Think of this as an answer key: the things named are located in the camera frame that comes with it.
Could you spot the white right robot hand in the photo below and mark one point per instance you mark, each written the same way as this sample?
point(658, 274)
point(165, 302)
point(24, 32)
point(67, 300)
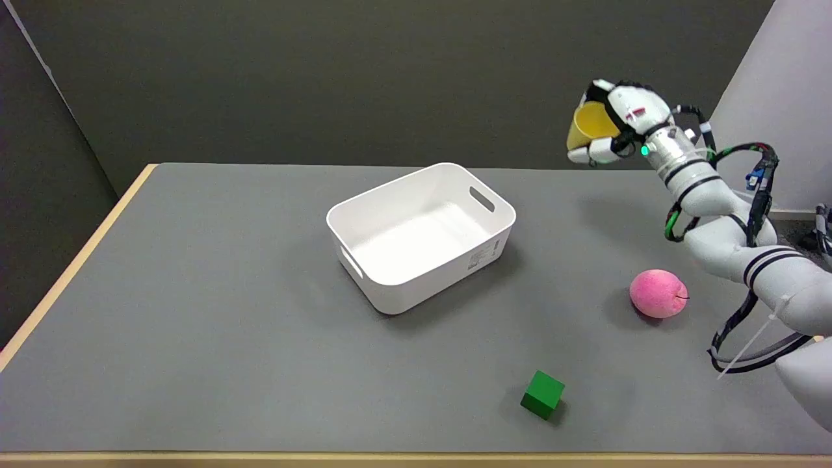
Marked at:
point(634, 110)

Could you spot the yellow cup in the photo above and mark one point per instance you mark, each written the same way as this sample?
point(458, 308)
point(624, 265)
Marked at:
point(588, 125)

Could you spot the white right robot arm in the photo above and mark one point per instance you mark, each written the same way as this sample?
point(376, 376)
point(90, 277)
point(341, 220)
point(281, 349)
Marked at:
point(741, 240)

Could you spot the white plastic box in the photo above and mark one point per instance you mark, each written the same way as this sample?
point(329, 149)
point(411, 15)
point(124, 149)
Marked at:
point(421, 235)

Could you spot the pink toy peach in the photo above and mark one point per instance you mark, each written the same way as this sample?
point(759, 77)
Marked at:
point(658, 294)

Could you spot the green cube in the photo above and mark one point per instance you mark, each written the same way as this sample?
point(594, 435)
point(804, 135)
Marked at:
point(542, 394)

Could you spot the grey table mat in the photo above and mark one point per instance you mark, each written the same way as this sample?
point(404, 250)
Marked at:
point(364, 312)

